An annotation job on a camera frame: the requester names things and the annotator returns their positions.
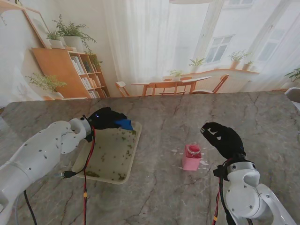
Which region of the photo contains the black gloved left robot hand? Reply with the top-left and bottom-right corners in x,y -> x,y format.
88,107 -> 128,131

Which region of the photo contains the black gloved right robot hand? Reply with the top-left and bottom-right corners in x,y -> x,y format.
200,121 -> 247,161

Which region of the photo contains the blue plastic scraper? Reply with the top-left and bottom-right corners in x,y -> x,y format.
114,118 -> 135,131

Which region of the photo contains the cream baking tray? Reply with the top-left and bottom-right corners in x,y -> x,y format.
72,117 -> 143,186

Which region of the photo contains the pink square jar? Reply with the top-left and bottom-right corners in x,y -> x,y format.
182,142 -> 202,171

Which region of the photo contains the printed room scene backdrop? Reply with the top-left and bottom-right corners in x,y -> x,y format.
0,0 -> 300,104

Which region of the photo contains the red and black right arm cable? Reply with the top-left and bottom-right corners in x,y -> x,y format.
212,164 -> 230,225

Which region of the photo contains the red and black arm cable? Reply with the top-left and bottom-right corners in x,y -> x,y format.
212,164 -> 230,225
23,125 -> 97,225

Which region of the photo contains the red and black left arm cable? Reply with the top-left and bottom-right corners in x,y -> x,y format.
23,125 -> 97,225

